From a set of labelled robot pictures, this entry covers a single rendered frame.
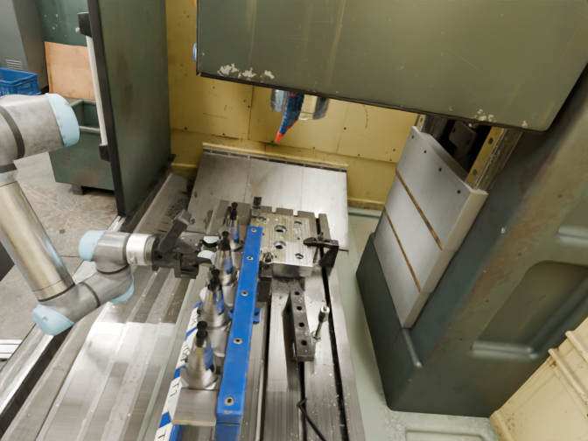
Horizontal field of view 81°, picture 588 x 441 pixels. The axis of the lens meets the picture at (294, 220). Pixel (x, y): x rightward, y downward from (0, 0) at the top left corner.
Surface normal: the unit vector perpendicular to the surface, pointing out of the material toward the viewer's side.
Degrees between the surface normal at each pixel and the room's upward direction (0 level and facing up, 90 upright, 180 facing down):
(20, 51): 89
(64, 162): 90
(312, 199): 24
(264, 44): 90
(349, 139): 90
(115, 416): 7
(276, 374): 0
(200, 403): 0
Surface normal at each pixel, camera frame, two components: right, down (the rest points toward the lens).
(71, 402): 0.16, -0.73
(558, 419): -0.99, -0.13
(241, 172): 0.16, -0.52
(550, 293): 0.01, 0.56
